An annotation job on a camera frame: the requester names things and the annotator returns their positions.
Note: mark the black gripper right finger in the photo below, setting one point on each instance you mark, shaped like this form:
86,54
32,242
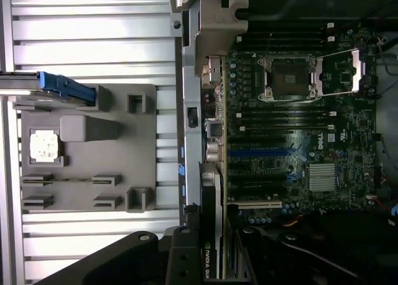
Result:
255,260

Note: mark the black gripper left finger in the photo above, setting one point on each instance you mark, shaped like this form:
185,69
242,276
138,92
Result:
183,260

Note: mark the white expansion slot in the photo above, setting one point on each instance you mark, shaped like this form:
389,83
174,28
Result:
258,204

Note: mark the blue expansion slot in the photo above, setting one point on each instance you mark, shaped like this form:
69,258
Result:
258,152

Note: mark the silver chipset heatsink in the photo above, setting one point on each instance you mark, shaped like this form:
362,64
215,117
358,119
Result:
323,176

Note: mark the grey parts rack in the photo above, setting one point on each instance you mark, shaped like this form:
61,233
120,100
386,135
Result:
93,160

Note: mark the green Dell motherboard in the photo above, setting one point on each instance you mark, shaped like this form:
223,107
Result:
342,135

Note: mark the silver CPU chip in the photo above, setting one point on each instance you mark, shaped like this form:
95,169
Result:
44,145

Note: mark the CPU socket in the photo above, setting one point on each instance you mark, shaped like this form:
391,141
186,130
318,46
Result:
286,79

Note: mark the open black PC case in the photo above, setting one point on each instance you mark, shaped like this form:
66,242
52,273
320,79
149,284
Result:
385,126

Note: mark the hard disk with blue carrier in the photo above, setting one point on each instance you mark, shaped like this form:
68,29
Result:
62,86

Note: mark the silver socket cover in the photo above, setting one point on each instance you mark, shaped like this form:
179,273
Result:
357,73

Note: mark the thin metal locking lever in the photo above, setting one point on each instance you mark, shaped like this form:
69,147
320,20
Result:
335,54

